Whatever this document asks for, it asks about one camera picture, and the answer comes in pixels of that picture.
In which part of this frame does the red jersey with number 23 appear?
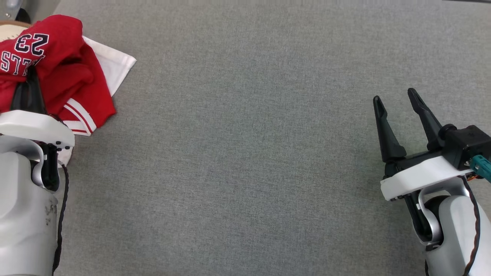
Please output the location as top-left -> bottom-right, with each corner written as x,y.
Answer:
0,15 -> 84,113

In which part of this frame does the white garment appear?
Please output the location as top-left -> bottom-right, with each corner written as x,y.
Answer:
82,36 -> 137,97

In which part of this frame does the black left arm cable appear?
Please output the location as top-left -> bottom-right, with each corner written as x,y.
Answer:
52,164 -> 70,274

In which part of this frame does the beige round laundry basket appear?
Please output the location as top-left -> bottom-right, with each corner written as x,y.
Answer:
0,21 -> 31,43

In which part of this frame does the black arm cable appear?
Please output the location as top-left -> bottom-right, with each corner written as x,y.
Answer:
52,164 -> 70,274
462,155 -> 491,276

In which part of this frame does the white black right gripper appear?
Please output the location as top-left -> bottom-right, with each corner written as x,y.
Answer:
373,88 -> 474,201

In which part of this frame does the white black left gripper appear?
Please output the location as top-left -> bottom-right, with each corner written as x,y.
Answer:
0,67 -> 75,149

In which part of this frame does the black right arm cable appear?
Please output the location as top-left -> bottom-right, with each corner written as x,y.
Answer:
462,155 -> 491,276

